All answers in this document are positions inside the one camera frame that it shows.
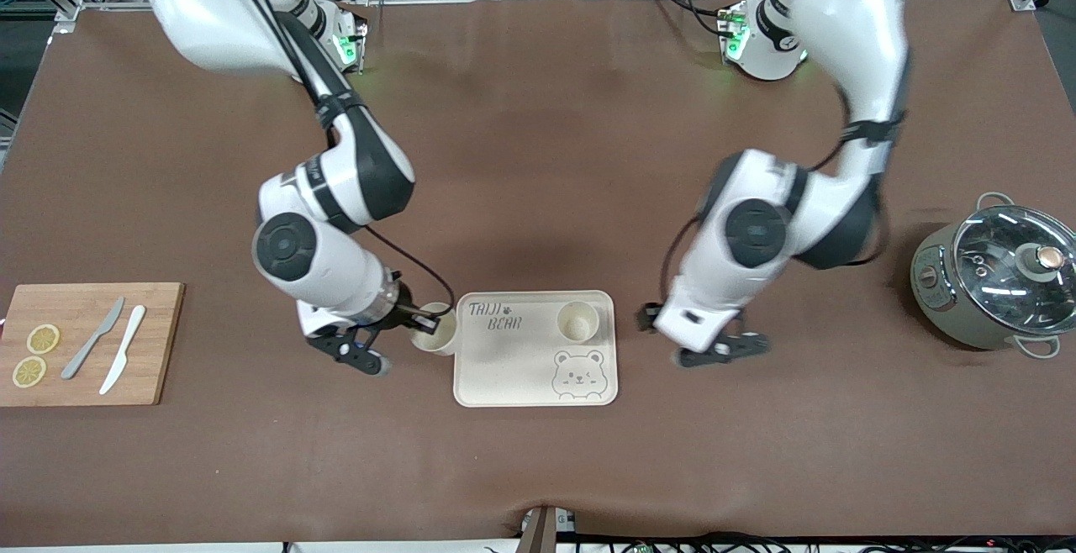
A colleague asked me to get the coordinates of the white cup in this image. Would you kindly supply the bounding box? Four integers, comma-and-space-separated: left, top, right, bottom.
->
410, 302, 459, 356
556, 301, 600, 344

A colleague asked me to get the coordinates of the grey pot glass lid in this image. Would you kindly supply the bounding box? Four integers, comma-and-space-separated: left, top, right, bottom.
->
910, 192, 1076, 361

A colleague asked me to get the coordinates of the cream bear print tray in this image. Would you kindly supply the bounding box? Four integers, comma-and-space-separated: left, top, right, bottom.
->
453, 290, 619, 408

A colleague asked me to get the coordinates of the black base cable bundle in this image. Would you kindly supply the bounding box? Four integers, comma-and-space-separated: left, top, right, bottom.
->
646, 0, 741, 37

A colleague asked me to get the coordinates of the brown table cover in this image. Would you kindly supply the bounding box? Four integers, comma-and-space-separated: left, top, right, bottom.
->
0, 0, 1076, 547

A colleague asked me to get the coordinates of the grey plastic knife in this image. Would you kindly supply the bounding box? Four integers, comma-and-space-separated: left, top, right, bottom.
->
61, 296, 126, 381

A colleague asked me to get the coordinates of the grey table edge bracket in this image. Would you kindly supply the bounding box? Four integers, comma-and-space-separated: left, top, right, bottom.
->
520, 505, 577, 553

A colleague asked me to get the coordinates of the white plastic knife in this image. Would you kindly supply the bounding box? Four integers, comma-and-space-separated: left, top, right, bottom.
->
98, 304, 147, 396

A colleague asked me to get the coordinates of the wooden cutting board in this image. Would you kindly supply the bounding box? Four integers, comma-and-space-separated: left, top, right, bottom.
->
0, 282, 186, 408

